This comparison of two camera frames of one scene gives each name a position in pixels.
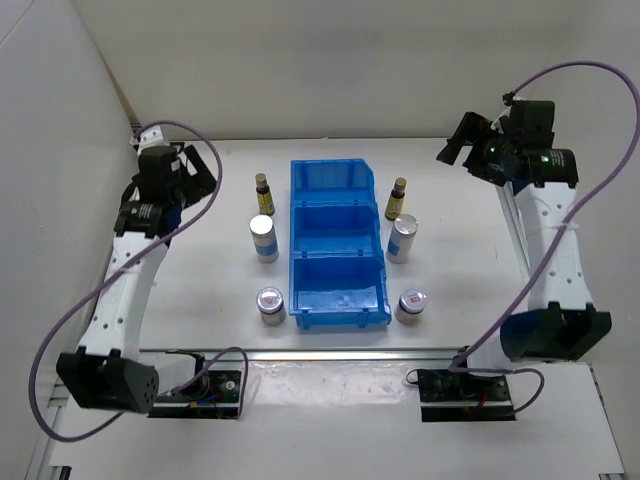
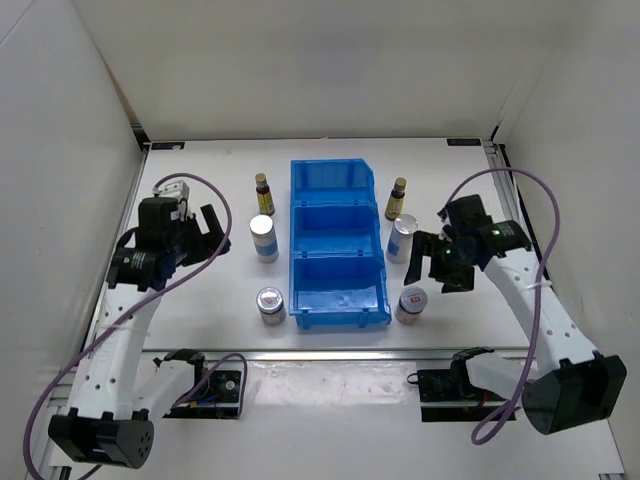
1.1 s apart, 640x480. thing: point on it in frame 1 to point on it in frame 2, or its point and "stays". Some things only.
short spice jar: x=270 y=302 stays
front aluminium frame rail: x=306 y=354 stays
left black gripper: x=201 y=175 to x=212 y=239
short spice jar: x=411 y=305 stays
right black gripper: x=471 y=129 to x=428 y=245
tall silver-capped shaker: x=402 y=239 stays
